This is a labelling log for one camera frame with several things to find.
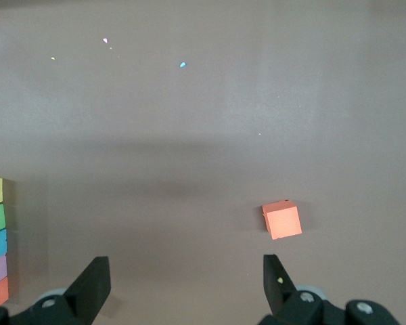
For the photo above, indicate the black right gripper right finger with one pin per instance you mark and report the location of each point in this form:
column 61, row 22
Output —
column 308, row 311

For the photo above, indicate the paper table cover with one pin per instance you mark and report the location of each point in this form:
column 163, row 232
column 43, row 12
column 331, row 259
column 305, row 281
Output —
column 189, row 135

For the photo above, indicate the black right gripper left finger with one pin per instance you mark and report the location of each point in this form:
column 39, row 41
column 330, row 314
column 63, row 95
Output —
column 54, row 311

